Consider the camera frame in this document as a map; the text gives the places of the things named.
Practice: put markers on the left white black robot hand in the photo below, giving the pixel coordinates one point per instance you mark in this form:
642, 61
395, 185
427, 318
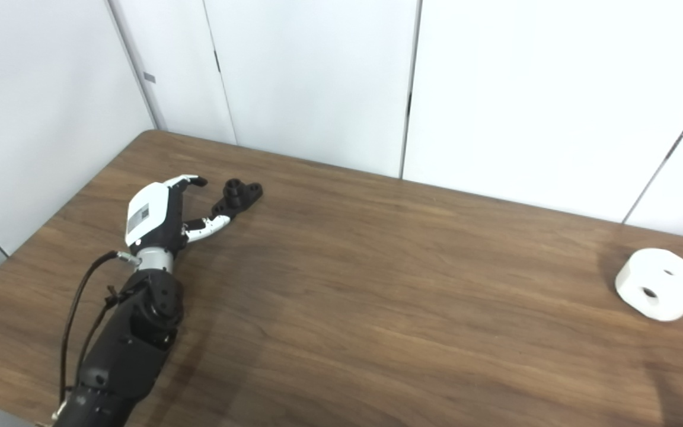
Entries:
147, 213

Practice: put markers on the black flanged holder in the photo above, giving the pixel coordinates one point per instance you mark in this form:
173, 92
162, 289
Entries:
236, 198

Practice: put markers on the round white plastic piece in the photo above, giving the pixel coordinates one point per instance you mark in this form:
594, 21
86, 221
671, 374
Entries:
664, 284

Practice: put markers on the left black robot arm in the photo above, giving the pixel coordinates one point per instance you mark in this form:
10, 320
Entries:
134, 344

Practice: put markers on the small grey wall tag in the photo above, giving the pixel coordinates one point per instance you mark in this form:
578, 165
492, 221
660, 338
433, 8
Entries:
149, 77

